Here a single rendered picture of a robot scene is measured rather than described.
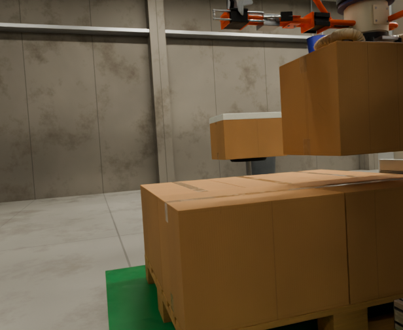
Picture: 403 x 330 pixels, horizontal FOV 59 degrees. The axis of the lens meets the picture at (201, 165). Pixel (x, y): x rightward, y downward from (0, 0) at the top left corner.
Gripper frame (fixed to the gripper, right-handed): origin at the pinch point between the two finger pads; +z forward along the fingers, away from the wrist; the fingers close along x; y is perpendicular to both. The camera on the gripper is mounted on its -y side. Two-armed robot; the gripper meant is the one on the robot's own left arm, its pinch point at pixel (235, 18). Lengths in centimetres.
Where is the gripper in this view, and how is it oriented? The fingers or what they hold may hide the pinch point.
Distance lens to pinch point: 143.2
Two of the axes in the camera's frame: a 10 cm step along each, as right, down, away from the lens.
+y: 9.5, -0.8, 3.0
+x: -3.0, -0.1, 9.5
